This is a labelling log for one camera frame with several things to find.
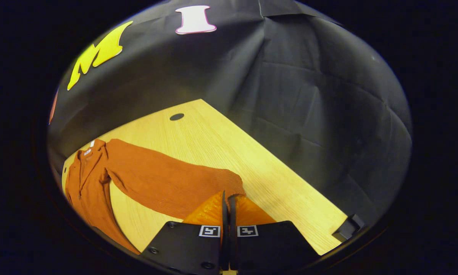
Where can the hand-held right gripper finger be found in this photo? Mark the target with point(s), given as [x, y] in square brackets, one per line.
[233, 244]
[224, 244]

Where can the orange button-up shirt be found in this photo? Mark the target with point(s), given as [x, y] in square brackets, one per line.
[156, 179]

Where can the small black block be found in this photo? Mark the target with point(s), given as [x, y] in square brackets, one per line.
[347, 228]

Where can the black backdrop cloth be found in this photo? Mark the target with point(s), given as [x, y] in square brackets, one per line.
[290, 95]

